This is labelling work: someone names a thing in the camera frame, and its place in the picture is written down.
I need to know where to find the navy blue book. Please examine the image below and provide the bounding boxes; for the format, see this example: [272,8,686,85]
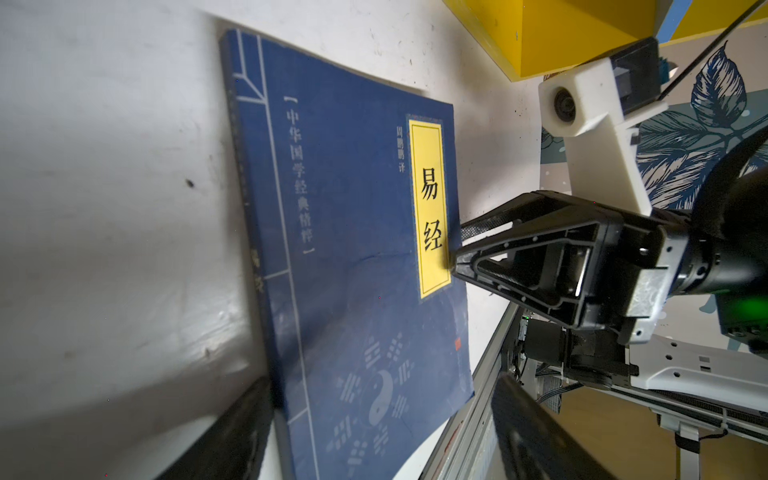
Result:
[220,29,474,479]

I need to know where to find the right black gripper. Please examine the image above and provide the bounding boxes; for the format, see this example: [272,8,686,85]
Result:
[453,190,713,345]

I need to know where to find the yellow pink blue shelf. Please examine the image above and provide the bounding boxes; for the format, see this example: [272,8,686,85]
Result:
[445,0,753,82]

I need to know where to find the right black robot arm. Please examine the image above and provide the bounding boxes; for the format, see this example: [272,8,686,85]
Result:
[452,130,767,442]

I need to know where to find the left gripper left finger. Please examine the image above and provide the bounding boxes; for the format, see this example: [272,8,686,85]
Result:
[158,377,274,480]

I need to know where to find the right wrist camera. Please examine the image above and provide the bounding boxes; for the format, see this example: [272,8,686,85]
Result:
[538,37,668,216]

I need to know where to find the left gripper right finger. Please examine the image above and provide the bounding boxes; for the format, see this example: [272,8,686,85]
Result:
[491,373,614,480]

